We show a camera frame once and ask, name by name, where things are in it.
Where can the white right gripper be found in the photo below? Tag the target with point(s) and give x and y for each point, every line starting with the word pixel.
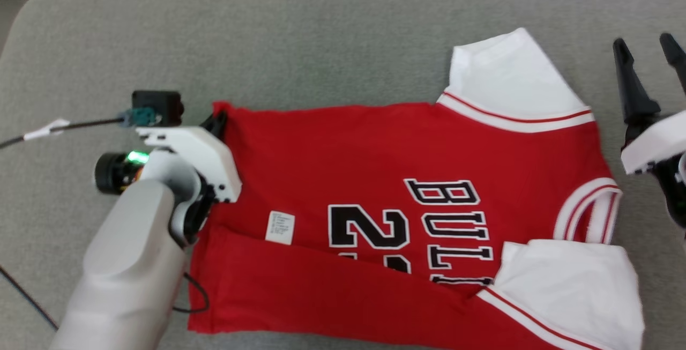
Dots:
pixel 659 146

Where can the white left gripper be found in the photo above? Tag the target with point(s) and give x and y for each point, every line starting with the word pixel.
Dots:
pixel 203 151

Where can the red Bulls basketball jersey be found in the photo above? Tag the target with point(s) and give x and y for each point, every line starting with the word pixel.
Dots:
pixel 348 151

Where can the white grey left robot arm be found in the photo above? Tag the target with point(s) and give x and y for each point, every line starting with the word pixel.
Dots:
pixel 134 264

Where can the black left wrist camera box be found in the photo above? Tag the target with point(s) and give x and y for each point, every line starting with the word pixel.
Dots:
pixel 158 103

